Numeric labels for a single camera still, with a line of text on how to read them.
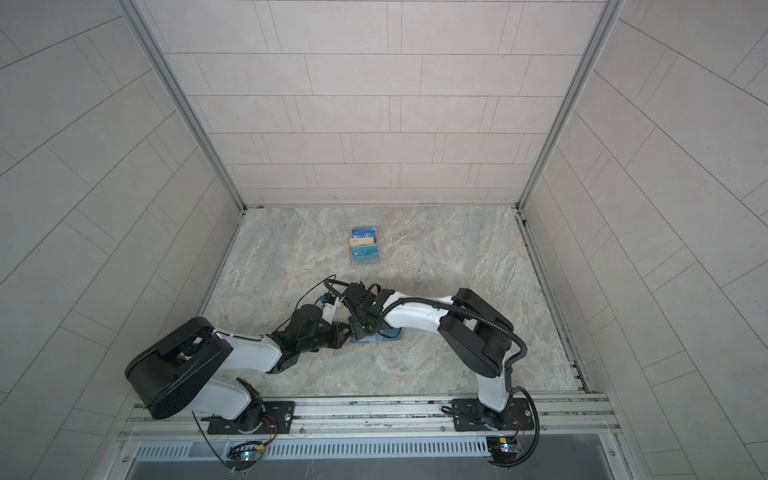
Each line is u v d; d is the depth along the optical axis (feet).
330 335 2.47
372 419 2.37
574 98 2.82
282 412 2.37
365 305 2.20
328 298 2.59
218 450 2.20
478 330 1.60
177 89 2.75
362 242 3.27
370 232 3.35
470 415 2.33
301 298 2.23
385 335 2.40
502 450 2.23
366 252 3.25
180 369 1.44
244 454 2.14
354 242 3.27
